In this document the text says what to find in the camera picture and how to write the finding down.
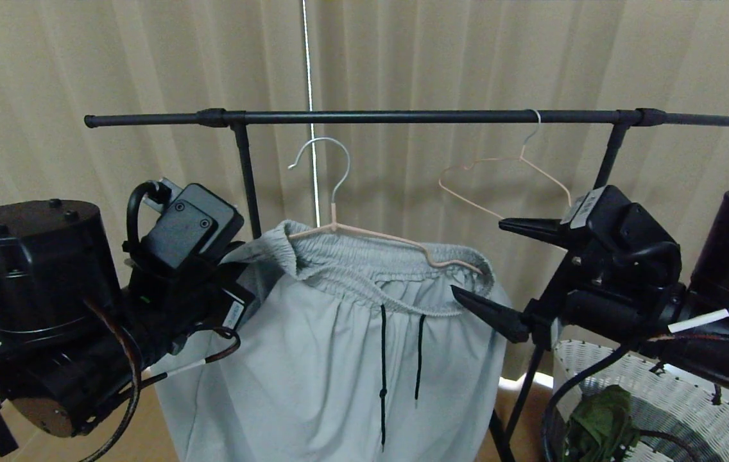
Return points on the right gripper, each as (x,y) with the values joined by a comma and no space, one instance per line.
(615,314)

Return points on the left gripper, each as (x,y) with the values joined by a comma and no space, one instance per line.
(197,301)

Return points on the pink clothes hanger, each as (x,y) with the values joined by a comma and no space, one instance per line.
(334,215)
(521,154)

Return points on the pale grey shorts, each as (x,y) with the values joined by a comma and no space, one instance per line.
(339,359)

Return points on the green shirt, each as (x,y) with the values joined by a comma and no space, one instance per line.
(602,417)

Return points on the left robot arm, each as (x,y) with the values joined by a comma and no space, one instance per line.
(37,269)

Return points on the white laundry basket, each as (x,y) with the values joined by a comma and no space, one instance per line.
(672,398)

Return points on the black clothes rack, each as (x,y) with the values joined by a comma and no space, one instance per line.
(403,117)

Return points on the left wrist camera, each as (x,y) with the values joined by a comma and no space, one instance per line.
(191,224)

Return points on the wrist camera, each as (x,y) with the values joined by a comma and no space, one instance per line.
(634,224)
(191,224)

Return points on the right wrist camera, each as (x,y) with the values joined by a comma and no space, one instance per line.
(634,224)

